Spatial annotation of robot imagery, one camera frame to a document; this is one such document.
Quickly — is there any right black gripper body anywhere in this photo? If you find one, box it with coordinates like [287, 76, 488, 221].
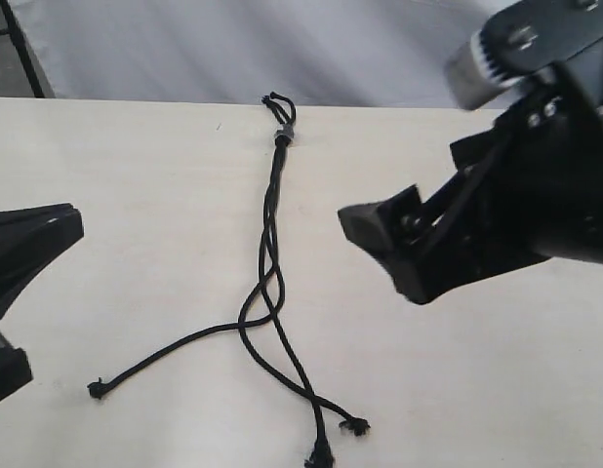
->
[422, 59, 603, 288]

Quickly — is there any grey backdrop cloth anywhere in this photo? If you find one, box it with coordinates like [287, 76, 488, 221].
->
[1, 1, 504, 108]

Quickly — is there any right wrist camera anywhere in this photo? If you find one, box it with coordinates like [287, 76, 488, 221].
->
[444, 1, 603, 111]

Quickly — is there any black cable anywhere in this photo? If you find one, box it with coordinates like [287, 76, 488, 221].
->
[86, 95, 296, 400]
[257, 99, 372, 435]
[237, 92, 337, 468]

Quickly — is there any black stand pole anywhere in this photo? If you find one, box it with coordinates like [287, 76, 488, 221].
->
[0, 0, 56, 98]

